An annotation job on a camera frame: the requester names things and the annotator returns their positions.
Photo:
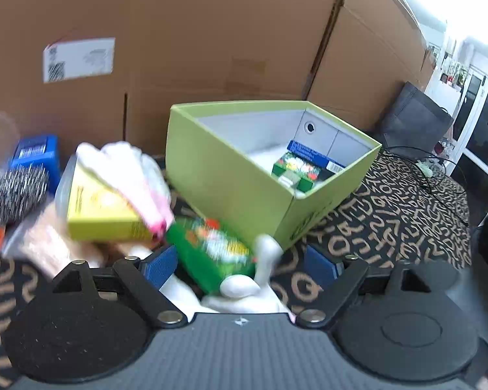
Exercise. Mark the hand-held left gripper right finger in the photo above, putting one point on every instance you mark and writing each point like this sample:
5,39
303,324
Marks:
320,267

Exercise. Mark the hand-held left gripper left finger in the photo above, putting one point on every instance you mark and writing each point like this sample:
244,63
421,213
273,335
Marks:
159,267

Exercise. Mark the green floral box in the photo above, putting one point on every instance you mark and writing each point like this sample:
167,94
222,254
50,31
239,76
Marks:
299,166
209,252

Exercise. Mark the lime green box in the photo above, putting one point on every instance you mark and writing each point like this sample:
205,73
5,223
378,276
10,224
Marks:
223,187

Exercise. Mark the yellow box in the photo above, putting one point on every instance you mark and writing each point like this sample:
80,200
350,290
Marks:
101,215

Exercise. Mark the black letter-patterned tablecloth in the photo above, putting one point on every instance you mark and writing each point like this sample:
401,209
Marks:
398,219

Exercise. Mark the plastic bag of pink granules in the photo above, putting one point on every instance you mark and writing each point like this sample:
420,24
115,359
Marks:
40,235

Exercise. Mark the white power plug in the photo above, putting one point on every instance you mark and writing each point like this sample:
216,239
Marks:
425,169

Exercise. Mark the steel wool scrubber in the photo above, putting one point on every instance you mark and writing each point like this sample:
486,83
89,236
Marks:
16,195

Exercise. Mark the blue cube box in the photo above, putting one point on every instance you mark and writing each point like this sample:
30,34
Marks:
36,150

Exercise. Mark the black fabric bag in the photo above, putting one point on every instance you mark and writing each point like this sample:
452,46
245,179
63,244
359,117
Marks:
417,122

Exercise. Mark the clear plastic lid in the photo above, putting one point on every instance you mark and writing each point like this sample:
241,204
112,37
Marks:
0,138

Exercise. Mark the glass door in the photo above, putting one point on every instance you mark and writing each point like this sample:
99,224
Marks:
482,130

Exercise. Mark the white shipping label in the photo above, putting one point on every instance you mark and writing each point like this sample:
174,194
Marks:
79,60

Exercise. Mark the large brown cardboard box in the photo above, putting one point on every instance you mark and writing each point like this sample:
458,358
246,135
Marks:
179,40

